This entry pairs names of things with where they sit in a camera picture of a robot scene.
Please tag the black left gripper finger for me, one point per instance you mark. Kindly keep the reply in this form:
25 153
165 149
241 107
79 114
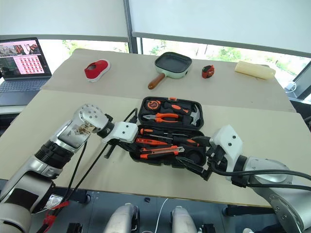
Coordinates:
109 151

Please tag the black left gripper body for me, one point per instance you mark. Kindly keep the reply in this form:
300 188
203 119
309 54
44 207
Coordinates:
122 145

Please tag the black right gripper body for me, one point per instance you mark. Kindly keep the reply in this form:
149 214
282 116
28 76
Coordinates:
217 157

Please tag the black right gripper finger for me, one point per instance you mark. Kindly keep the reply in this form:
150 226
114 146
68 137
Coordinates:
194 167
202 141

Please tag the orange black screwdriver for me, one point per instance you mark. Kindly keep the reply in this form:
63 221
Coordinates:
184 140
147 131

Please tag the orange voltage tester pen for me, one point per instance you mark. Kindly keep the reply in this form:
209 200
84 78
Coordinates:
148 141

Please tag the black plastic tool case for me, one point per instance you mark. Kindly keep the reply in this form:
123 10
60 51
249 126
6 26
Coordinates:
160 162

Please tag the orange black utility knife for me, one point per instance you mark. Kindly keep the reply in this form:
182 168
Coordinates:
158 151

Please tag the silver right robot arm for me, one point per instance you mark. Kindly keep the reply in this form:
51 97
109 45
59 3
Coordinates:
267 167

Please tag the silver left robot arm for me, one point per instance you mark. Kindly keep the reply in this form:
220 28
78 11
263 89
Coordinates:
29 170

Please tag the orange black tape measure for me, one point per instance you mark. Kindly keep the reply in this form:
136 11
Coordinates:
153 105

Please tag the silver robot right leg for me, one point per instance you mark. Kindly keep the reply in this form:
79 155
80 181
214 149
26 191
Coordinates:
183 221

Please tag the silver robot leg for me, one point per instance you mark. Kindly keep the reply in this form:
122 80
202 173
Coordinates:
120 219
183 221

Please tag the silver robot left leg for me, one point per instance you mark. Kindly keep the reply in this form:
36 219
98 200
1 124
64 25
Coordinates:
120 219

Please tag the red black tape measure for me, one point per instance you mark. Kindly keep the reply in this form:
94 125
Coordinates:
208 71

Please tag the red slip-on shoe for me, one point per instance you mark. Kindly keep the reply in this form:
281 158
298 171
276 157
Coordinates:
97 70

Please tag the cream rolled cloth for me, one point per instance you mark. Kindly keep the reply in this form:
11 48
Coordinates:
255 70

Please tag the open grey laptop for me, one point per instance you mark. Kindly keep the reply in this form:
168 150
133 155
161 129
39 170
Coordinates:
22 72

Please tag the white roller blind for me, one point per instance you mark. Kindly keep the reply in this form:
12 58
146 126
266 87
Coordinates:
218 21
63 17

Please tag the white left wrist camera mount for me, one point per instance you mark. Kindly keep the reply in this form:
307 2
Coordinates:
121 129

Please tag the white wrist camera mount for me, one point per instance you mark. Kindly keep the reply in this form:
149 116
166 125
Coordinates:
121 129
228 136

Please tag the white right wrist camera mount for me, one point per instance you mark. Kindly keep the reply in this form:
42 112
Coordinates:
228 136

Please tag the dark window frame post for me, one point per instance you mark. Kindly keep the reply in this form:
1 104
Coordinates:
133 24

